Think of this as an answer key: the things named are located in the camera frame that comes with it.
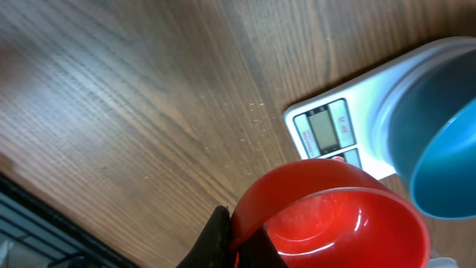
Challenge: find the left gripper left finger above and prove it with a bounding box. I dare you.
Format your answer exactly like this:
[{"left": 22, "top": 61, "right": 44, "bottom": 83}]
[{"left": 177, "top": 205, "right": 233, "bottom": 268}]

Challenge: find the red measuring scoop blue handle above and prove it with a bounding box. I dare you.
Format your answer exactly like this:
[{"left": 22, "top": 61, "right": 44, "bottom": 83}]
[{"left": 230, "top": 159, "right": 431, "bottom": 268}]

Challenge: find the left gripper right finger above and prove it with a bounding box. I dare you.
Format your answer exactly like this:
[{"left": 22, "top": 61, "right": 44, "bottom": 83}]
[{"left": 238, "top": 226, "right": 289, "bottom": 268}]

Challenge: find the white kitchen scale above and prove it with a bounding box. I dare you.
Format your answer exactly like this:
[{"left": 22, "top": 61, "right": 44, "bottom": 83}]
[{"left": 283, "top": 36, "right": 475, "bottom": 180}]

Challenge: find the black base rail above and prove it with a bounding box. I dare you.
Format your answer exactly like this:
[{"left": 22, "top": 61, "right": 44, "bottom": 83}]
[{"left": 1, "top": 174, "right": 137, "bottom": 268}]

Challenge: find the blue bowl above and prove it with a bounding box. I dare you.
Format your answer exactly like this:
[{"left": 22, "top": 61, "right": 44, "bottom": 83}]
[{"left": 386, "top": 48, "right": 476, "bottom": 220}]

